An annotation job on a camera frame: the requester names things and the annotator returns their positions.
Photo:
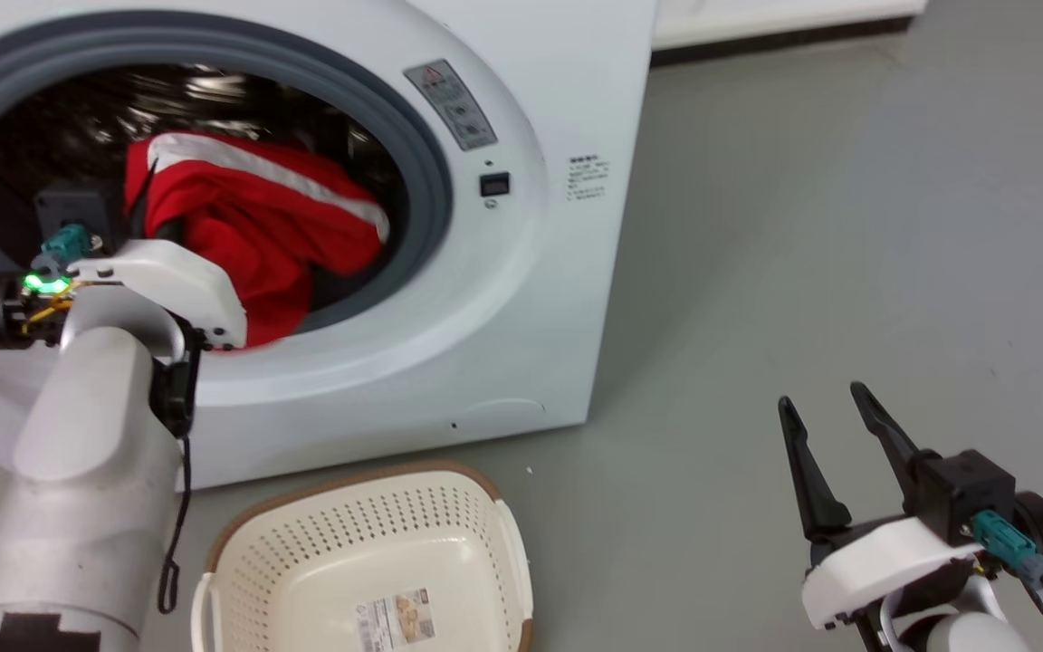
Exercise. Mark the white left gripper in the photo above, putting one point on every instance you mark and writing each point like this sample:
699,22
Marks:
179,279

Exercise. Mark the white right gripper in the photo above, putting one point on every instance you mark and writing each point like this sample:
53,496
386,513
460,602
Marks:
884,557

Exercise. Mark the red garment with white stripe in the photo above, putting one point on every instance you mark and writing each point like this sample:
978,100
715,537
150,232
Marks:
250,226

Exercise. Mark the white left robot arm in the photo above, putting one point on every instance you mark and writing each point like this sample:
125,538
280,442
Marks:
78,453

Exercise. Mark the white front-load washing machine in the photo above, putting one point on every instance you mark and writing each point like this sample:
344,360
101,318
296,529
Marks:
521,299

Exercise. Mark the cream perforated laundry basket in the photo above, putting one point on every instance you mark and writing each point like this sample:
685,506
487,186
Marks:
340,543

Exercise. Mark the shiny steel washer drum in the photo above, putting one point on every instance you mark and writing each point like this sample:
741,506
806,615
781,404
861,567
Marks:
78,118

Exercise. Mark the grey rubber door gasket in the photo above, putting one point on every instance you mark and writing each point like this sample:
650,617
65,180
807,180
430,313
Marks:
426,154

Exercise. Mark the grey warning sticker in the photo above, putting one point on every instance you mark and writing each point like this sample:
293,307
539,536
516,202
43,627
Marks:
451,105

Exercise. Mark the black door lock socket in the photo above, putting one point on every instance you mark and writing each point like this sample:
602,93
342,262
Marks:
494,185

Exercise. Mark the small printed text label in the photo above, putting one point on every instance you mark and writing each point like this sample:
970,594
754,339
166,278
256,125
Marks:
588,178

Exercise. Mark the white skirting board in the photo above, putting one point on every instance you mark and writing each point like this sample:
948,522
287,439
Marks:
775,18

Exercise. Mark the paper label with photo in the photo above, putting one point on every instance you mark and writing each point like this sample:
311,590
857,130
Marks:
395,618

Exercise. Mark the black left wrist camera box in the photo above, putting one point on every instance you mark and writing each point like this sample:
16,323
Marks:
78,206

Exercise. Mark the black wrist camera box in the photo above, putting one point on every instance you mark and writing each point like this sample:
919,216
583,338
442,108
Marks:
965,493
78,206

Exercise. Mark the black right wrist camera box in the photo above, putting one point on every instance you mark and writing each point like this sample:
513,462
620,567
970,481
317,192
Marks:
965,493

